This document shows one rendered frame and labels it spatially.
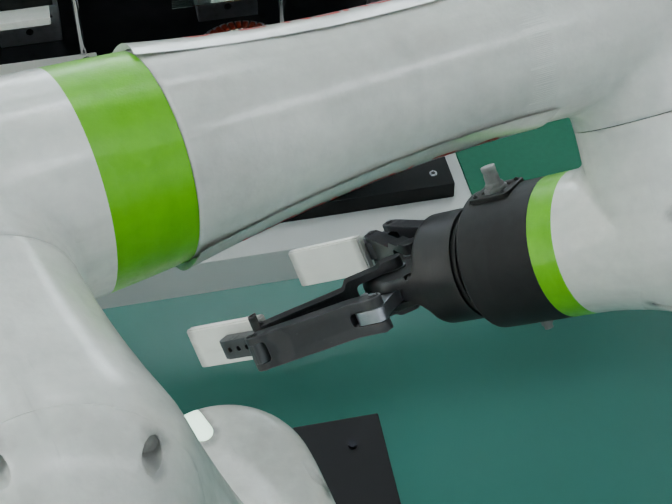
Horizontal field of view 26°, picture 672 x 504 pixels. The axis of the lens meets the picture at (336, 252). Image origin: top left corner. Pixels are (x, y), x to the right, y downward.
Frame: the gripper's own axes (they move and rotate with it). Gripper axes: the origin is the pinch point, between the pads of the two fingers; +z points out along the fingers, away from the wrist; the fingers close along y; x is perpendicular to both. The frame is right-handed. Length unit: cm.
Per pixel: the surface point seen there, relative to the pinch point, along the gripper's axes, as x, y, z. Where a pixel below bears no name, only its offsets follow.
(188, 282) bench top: 7.0, -32.0, 37.6
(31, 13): -25, -40, 50
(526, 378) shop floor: 60, -111, 54
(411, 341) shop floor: 49, -108, 70
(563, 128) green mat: 10, -70, 9
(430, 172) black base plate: 7, -54, 18
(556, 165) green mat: 13, -64, 8
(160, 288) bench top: 6, -30, 40
